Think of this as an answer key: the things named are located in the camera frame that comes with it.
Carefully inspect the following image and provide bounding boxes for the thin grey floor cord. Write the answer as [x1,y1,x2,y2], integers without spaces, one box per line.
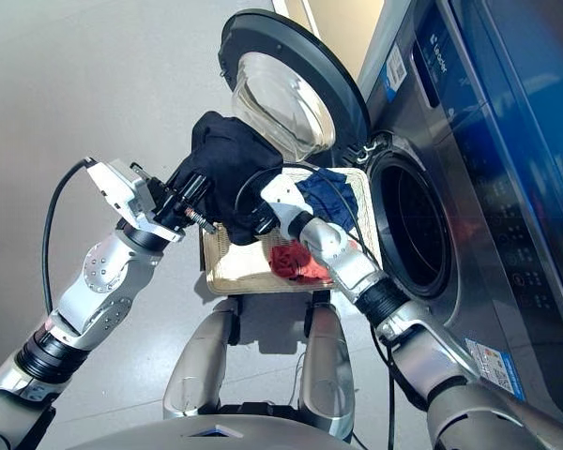
[288,351,312,410]

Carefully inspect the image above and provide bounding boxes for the black garment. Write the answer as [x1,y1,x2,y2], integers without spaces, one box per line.
[170,110,285,247]

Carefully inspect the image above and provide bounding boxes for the round glass washing machine door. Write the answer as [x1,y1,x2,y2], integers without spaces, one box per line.
[217,9,373,164]

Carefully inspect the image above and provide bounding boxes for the silver robot torso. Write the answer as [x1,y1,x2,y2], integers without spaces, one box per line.
[68,402,358,450]

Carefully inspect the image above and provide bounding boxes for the silver robot leg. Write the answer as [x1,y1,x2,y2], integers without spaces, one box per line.
[161,298,241,422]
[297,301,358,443]

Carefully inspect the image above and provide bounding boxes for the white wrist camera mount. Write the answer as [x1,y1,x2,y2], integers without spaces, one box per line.
[259,173,314,241]
[85,158,186,244]

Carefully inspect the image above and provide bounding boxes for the navy blue garment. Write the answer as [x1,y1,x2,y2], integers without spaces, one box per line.
[294,168,361,234]

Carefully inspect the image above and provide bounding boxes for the blue energy label sticker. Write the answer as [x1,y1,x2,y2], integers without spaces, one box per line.
[464,337,527,403]

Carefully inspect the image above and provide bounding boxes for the grey front-load washing machine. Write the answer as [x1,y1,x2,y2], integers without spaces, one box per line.
[355,0,563,450]

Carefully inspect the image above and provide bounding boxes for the black wheeled basket stand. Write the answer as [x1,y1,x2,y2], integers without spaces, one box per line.
[226,289,333,347]

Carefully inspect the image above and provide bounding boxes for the red garment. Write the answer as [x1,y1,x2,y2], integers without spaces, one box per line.
[267,239,335,286]

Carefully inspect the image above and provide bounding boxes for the white blue QR sticker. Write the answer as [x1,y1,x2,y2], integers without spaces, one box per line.
[379,43,408,103]

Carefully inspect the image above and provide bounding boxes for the pale woven laundry basket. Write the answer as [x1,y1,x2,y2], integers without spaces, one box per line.
[198,165,385,297]

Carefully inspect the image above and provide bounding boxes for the dark grey dryer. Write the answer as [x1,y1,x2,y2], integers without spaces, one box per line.
[439,0,563,346]

